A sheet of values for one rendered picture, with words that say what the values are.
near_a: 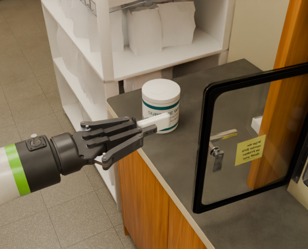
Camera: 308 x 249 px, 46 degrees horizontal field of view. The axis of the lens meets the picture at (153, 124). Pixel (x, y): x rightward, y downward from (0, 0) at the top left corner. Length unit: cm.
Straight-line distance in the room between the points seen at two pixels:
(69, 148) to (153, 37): 116
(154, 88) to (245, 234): 55
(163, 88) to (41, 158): 68
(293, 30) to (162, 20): 103
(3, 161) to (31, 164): 4
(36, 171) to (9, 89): 281
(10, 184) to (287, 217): 74
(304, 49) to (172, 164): 53
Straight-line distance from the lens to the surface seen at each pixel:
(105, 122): 72
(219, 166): 84
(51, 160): 63
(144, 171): 136
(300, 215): 111
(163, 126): 73
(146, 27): 172
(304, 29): 85
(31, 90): 334
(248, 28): 175
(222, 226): 102
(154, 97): 118
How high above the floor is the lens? 177
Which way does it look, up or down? 39 degrees down
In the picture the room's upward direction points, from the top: straight up
